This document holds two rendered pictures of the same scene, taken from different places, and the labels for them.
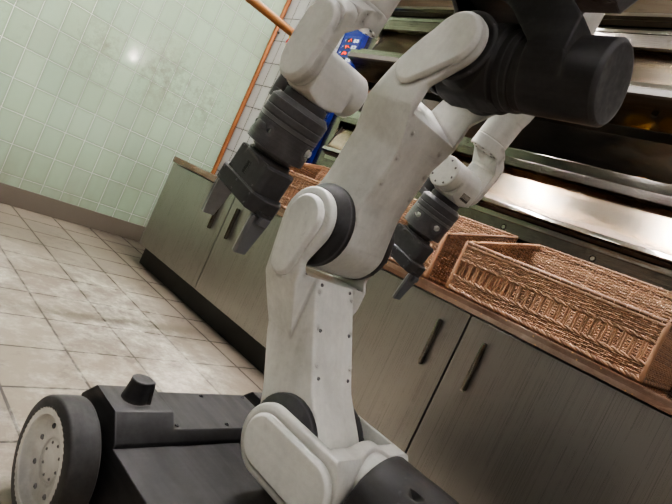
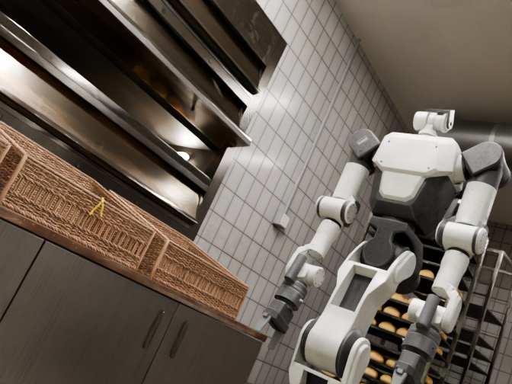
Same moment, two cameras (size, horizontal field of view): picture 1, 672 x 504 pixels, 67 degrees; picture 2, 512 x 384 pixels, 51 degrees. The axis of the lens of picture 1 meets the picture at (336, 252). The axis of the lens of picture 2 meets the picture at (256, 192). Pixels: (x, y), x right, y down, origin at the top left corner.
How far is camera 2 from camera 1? 206 cm
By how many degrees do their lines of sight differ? 92
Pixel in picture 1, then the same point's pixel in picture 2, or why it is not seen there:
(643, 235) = (164, 189)
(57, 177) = not seen: outside the picture
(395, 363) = (122, 353)
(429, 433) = not seen: outside the picture
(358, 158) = (366, 313)
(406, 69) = (399, 277)
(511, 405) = (193, 355)
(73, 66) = not seen: outside the picture
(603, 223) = (147, 177)
